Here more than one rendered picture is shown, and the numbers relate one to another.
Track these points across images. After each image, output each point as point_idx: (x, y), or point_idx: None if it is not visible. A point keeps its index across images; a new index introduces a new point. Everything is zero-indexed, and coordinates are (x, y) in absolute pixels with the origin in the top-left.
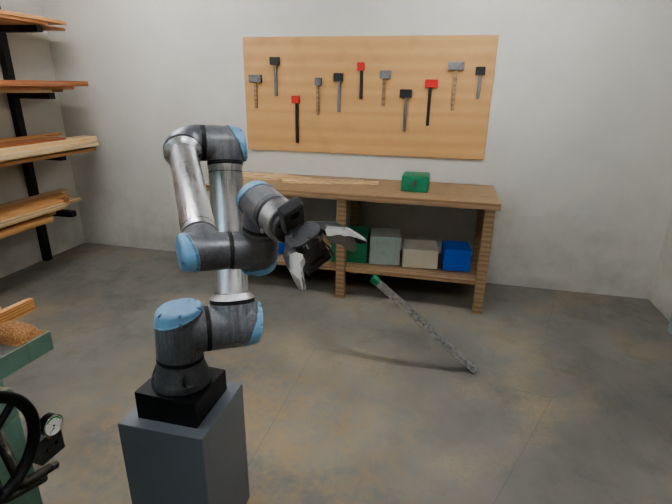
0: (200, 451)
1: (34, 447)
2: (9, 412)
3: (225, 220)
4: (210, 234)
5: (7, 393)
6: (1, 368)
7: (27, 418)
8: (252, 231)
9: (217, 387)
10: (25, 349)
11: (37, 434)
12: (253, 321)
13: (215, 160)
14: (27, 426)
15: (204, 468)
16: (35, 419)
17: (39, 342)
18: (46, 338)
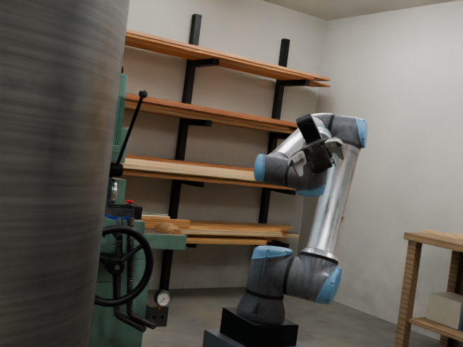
0: None
1: (142, 284)
2: (138, 248)
3: (328, 187)
4: (278, 157)
5: (142, 235)
6: (150, 241)
7: (146, 261)
8: None
9: (284, 333)
10: (168, 237)
11: (147, 276)
12: (326, 277)
13: None
14: (145, 268)
15: None
16: (150, 265)
17: (178, 239)
18: (182, 239)
